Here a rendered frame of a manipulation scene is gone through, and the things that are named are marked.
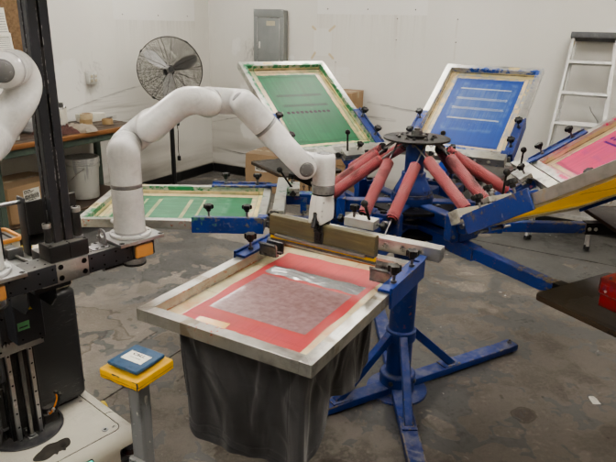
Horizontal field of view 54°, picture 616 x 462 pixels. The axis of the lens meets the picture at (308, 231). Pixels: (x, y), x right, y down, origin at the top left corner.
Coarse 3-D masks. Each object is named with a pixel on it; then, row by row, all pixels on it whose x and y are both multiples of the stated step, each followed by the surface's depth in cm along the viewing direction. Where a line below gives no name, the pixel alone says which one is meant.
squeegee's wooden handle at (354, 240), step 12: (276, 216) 209; (288, 216) 208; (276, 228) 211; (288, 228) 208; (300, 228) 205; (312, 228) 203; (324, 228) 200; (336, 228) 198; (312, 240) 204; (324, 240) 202; (336, 240) 199; (348, 240) 197; (360, 240) 195; (372, 240) 192; (360, 252) 196; (372, 252) 194
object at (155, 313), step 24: (240, 264) 209; (192, 288) 188; (144, 312) 172; (168, 312) 171; (360, 312) 174; (192, 336) 164; (216, 336) 160; (240, 336) 159; (336, 336) 160; (264, 360) 153; (288, 360) 149; (312, 360) 148
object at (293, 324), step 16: (336, 272) 210; (352, 272) 210; (368, 272) 211; (304, 288) 197; (320, 288) 197; (368, 288) 198; (288, 304) 185; (304, 304) 185; (320, 304) 186; (336, 304) 186; (352, 304) 186; (256, 320) 175; (272, 320) 175; (288, 320) 175; (304, 320) 176; (320, 320) 176; (336, 320) 176; (256, 336) 166; (272, 336) 166; (288, 336) 166; (304, 336) 166
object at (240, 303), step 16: (288, 256) 224; (256, 272) 208; (320, 272) 210; (240, 288) 196; (256, 288) 196; (272, 288) 196; (288, 288) 197; (208, 304) 184; (224, 304) 184; (240, 304) 184; (256, 304) 185; (272, 304) 185; (224, 320) 175; (240, 320) 175
